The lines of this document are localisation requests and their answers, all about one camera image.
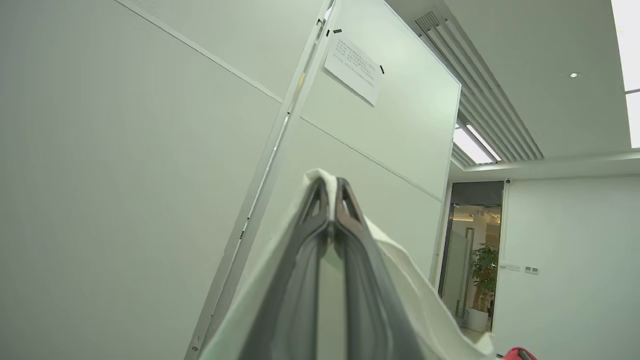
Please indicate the green potted plant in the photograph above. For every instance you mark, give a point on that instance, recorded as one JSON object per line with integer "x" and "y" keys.
{"x": 485, "y": 272}

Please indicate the white paper note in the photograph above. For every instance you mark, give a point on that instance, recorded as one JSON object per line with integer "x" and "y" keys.
{"x": 355, "y": 70}

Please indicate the large bright ceiling light panel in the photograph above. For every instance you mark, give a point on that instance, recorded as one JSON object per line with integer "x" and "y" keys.
{"x": 631, "y": 60}

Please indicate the red garment with white stripes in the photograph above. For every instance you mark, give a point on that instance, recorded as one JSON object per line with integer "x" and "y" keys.
{"x": 512, "y": 354}

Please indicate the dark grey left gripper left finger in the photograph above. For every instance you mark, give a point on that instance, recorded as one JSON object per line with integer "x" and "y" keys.
{"x": 290, "y": 300}

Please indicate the rectangular ceiling light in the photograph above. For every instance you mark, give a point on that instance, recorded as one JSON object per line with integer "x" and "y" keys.
{"x": 472, "y": 145}

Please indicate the wall switch plate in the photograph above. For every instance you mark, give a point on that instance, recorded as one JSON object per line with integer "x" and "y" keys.
{"x": 531, "y": 270}

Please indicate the metal partition post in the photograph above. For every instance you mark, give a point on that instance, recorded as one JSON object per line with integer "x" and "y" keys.
{"x": 280, "y": 135}

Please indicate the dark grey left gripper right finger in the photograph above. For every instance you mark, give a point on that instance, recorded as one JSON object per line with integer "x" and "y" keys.
{"x": 370, "y": 305}

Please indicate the plain white partition panel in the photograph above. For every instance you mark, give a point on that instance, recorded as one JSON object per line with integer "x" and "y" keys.
{"x": 125, "y": 175}

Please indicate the glass doorway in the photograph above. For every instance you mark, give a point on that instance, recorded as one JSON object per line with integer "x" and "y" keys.
{"x": 462, "y": 260}

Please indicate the slatted ceiling air vent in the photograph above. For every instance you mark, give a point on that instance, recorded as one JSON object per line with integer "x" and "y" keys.
{"x": 495, "y": 100}

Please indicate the white plant pot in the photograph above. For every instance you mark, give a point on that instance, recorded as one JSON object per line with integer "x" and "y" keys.
{"x": 477, "y": 320}

